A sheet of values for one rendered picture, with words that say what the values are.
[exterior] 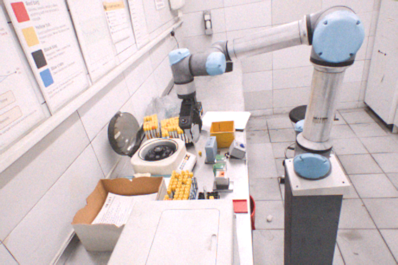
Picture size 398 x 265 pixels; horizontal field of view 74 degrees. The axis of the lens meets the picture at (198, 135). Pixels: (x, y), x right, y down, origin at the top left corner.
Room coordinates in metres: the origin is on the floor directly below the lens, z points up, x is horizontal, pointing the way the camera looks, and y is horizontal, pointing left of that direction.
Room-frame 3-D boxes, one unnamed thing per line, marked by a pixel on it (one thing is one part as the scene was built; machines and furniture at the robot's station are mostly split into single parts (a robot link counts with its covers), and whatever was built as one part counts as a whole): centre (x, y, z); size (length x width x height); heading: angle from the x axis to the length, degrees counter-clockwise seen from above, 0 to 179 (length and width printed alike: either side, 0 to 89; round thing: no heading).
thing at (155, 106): (1.66, 0.26, 0.97); 0.26 x 0.17 x 0.19; 2
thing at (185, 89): (0.94, 0.02, 1.35); 0.08 x 0.08 x 0.05
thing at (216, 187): (0.90, -0.07, 0.89); 0.09 x 0.05 x 0.04; 76
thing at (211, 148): (1.14, -0.05, 0.92); 0.10 x 0.07 x 0.10; 163
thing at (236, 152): (1.12, -0.16, 0.92); 0.13 x 0.07 x 0.08; 78
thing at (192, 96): (0.95, 0.01, 1.27); 0.09 x 0.08 x 0.12; 161
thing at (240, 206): (0.77, -0.11, 0.88); 0.07 x 0.07 x 0.01; 78
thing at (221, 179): (0.90, -0.07, 0.92); 0.05 x 0.04 x 0.06; 76
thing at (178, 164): (1.12, 0.19, 0.94); 0.30 x 0.24 x 0.12; 69
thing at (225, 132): (1.28, -0.14, 0.93); 0.13 x 0.13 x 0.10; 77
